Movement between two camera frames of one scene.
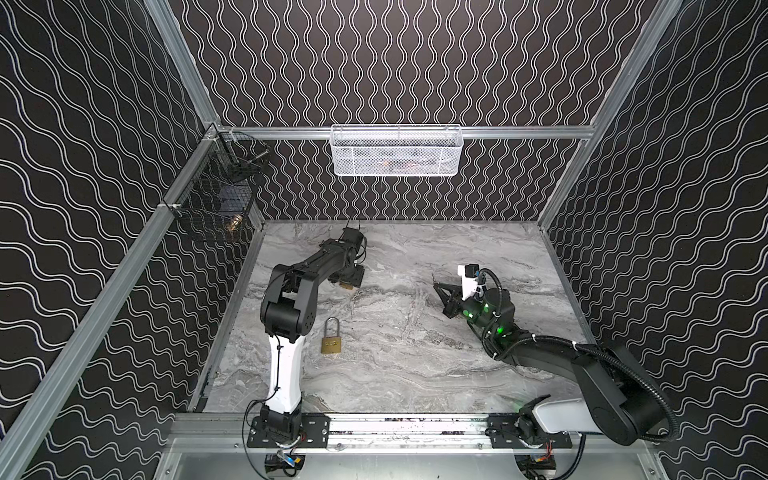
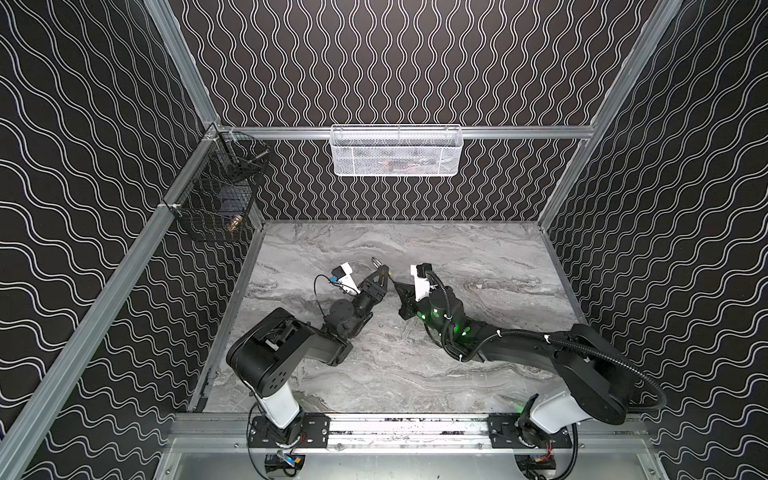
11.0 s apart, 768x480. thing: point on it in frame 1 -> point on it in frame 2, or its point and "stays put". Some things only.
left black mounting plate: (314, 432) stays put
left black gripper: (350, 267) -> (368, 291)
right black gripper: (458, 298) -> (413, 298)
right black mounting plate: (502, 431) stays put
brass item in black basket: (237, 219) stays put
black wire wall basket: (218, 188) stays put
